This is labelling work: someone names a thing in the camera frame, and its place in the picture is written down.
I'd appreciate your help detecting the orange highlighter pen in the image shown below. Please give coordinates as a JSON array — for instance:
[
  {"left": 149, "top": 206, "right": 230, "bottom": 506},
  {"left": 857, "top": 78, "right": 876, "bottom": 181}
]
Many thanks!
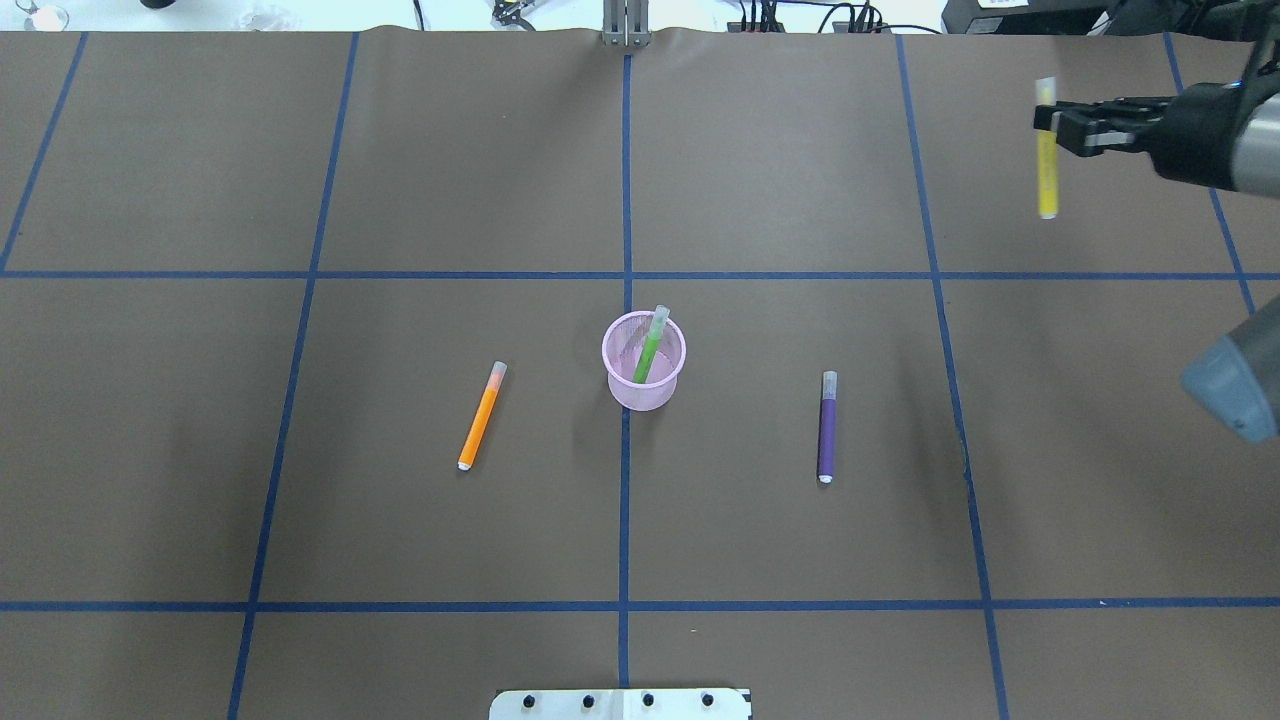
[{"left": 456, "top": 361, "right": 508, "bottom": 471}]

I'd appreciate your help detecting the purple highlighter pen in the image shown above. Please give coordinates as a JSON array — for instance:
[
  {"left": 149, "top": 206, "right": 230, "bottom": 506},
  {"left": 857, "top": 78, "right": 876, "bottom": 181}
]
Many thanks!
[{"left": 815, "top": 370, "right": 838, "bottom": 486}]

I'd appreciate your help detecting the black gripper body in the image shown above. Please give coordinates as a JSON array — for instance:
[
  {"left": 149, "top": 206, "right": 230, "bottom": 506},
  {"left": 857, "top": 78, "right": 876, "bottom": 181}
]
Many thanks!
[{"left": 1143, "top": 83, "right": 1247, "bottom": 188}]

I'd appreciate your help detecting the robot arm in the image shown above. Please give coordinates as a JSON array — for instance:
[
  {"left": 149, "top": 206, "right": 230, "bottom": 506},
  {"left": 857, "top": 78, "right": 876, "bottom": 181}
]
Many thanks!
[{"left": 1032, "top": 9, "right": 1279, "bottom": 445}]

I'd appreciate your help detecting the green highlighter pen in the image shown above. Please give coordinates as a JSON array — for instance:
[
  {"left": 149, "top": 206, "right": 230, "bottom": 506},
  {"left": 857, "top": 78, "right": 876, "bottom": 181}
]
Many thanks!
[{"left": 632, "top": 304, "right": 669, "bottom": 386}]

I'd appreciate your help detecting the aluminium frame post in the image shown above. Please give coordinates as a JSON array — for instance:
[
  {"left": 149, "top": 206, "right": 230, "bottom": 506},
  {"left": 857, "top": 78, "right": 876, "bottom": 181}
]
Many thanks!
[{"left": 602, "top": 0, "right": 652, "bottom": 49}]

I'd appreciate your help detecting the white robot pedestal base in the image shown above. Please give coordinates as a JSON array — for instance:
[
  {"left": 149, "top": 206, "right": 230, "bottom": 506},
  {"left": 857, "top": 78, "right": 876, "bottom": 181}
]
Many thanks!
[{"left": 488, "top": 687, "right": 754, "bottom": 719}]

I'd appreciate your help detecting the pink mesh pen holder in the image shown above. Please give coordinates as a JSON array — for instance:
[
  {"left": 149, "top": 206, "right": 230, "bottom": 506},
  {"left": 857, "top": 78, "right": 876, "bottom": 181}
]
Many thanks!
[{"left": 602, "top": 306, "right": 687, "bottom": 413}]

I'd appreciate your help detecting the yellow highlighter pen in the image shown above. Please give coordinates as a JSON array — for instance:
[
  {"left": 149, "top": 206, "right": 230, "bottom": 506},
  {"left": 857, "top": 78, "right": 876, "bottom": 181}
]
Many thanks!
[{"left": 1036, "top": 76, "right": 1060, "bottom": 220}]

